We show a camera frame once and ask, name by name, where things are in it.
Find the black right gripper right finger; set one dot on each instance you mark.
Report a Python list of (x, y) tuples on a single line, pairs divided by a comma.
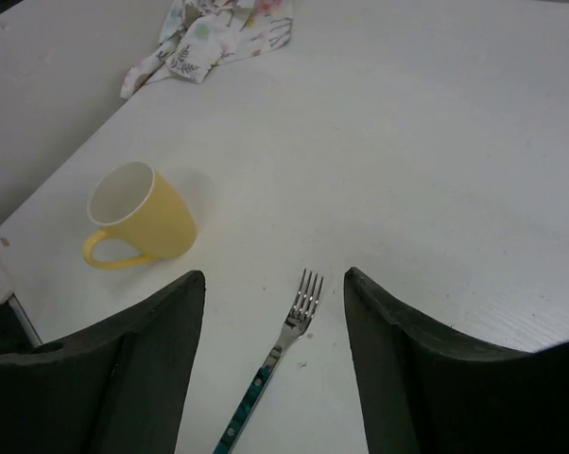
[(425, 387)]

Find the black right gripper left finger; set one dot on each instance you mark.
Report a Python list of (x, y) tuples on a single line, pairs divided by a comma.
[(117, 386)]

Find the green-handled steel fork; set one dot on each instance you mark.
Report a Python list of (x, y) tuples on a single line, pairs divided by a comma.
[(297, 320)]

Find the yellow ceramic mug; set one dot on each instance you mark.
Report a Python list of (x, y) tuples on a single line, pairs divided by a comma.
[(137, 205)]

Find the floral animal print napkin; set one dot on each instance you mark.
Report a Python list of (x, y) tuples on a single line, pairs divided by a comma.
[(198, 36)]

